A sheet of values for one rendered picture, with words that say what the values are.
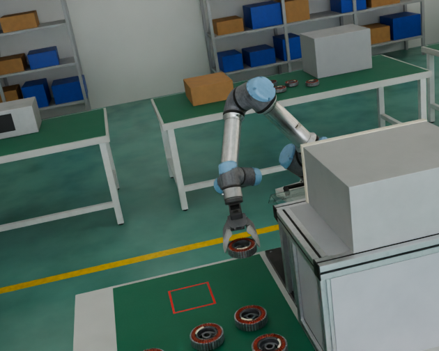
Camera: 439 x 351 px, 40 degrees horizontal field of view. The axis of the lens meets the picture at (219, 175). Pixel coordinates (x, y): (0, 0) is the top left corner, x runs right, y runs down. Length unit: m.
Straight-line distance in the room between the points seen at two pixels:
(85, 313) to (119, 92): 6.53
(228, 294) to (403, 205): 0.84
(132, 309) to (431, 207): 1.15
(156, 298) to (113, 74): 6.52
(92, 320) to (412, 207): 1.22
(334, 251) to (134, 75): 7.12
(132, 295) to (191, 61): 6.57
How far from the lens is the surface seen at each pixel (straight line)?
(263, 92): 2.56
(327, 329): 1.78
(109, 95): 8.69
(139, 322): 2.22
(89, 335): 2.24
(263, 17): 8.28
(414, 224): 1.76
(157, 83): 8.70
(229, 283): 2.33
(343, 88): 4.83
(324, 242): 1.78
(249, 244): 2.31
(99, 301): 2.41
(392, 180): 1.67
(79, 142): 4.53
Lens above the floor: 1.97
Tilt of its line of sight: 21 degrees down
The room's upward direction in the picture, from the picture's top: 9 degrees counter-clockwise
